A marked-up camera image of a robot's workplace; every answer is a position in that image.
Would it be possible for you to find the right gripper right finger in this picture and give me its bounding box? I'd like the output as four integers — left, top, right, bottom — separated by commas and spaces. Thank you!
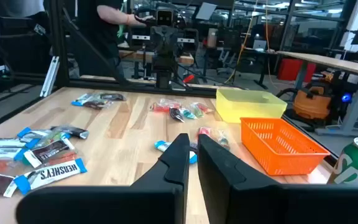
197, 133, 358, 224

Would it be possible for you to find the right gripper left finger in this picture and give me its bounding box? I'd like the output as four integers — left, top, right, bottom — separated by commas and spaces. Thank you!
16, 133, 191, 224

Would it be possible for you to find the white blue Hershey's bar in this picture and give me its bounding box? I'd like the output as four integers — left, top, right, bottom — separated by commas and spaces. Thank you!
16, 126, 54, 149
0, 147, 27, 162
0, 138, 27, 149
70, 93, 94, 108
154, 140, 198, 165
13, 157, 88, 195

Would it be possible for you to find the teal gummy candy packet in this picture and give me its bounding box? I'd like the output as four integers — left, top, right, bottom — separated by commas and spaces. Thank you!
213, 132, 231, 151
180, 108, 198, 121

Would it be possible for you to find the purple gummy candy packet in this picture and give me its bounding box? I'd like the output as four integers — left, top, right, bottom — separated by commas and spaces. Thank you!
169, 107, 186, 124

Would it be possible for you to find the dark brown chip bag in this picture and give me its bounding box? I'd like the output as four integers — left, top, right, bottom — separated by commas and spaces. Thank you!
22, 138, 76, 169

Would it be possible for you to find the person's forearm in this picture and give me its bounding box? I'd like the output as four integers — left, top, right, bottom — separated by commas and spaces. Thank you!
97, 4, 136, 27

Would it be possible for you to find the person's hand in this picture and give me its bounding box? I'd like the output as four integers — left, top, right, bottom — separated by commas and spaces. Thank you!
133, 14, 156, 27

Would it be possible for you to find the wooden workbench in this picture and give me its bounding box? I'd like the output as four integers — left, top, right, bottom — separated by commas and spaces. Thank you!
118, 49, 195, 67

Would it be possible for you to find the orange plastic basket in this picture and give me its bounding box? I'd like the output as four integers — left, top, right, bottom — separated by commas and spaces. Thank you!
240, 116, 332, 177

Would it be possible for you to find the person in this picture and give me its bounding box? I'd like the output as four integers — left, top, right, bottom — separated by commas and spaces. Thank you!
76, 0, 127, 79

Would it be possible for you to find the yellow plastic basket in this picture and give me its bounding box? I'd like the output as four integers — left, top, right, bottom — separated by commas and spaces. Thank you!
215, 88, 288, 124

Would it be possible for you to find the green Sprite can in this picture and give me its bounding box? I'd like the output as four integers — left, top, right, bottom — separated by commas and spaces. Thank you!
327, 136, 358, 185

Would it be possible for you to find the orange shop vacuum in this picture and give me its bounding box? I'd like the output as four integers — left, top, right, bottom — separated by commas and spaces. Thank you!
291, 85, 333, 121

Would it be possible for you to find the silver aluminium extrusion bar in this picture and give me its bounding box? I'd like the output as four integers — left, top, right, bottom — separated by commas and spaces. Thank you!
39, 55, 60, 98

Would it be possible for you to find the red cabinet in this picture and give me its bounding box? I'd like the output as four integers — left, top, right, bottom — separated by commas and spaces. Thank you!
277, 58, 317, 83

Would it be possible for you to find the wooden top desk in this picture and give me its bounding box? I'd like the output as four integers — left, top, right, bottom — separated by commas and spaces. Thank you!
275, 50, 358, 137

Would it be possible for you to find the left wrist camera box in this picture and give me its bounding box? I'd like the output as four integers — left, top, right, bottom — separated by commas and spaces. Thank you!
156, 9, 174, 26

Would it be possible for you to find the yellow hanging cable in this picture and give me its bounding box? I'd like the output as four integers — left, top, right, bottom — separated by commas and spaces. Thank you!
224, 0, 258, 85

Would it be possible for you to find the black vacuum hose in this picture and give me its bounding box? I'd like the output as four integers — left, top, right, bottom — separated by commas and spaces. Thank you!
275, 87, 298, 101

